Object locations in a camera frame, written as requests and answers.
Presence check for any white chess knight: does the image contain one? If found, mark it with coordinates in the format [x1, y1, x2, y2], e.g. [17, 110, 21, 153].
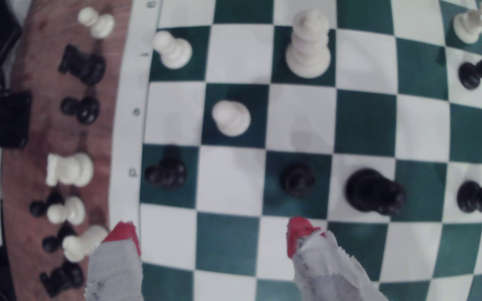
[452, 1, 482, 45]

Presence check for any white chess bishop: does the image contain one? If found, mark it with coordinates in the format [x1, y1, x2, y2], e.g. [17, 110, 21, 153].
[62, 225, 110, 263]

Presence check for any black chess knight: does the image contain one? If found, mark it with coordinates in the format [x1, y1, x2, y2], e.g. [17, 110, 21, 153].
[39, 260, 85, 298]
[58, 44, 107, 87]

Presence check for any tall black chess piece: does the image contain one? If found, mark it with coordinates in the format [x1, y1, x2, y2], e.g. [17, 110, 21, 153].
[345, 168, 407, 217]

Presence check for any white chess pawn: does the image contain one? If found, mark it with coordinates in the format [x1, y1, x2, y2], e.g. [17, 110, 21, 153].
[46, 196, 87, 226]
[152, 30, 193, 70]
[211, 99, 252, 138]
[77, 6, 116, 39]

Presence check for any white chess rook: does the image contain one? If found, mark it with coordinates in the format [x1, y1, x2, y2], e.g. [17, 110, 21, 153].
[45, 152, 95, 187]

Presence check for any green and white chess mat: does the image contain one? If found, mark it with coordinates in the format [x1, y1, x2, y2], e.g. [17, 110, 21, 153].
[108, 0, 482, 301]

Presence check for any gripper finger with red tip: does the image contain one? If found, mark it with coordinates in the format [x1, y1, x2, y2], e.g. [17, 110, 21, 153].
[85, 222, 145, 301]
[286, 216, 391, 301]

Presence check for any black pawn right square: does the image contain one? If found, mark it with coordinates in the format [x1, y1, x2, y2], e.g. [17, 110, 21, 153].
[456, 180, 482, 213]

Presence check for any black box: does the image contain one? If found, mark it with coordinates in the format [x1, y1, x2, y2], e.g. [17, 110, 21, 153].
[0, 91, 32, 149]

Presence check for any black chess pawn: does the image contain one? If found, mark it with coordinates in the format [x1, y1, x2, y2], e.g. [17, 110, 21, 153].
[281, 162, 316, 198]
[60, 96, 100, 125]
[29, 190, 65, 218]
[458, 59, 482, 90]
[42, 224, 76, 253]
[144, 157, 188, 191]

